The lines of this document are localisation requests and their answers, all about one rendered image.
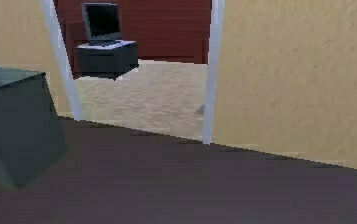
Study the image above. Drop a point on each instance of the white door frame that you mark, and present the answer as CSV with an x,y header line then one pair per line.
x,y
213,73

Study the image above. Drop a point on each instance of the dark green cabinet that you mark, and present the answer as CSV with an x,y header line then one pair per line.
x,y
19,126

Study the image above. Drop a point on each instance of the black television set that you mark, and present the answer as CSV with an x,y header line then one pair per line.
x,y
102,22

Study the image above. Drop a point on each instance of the black television stand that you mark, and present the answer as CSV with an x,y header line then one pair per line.
x,y
107,59

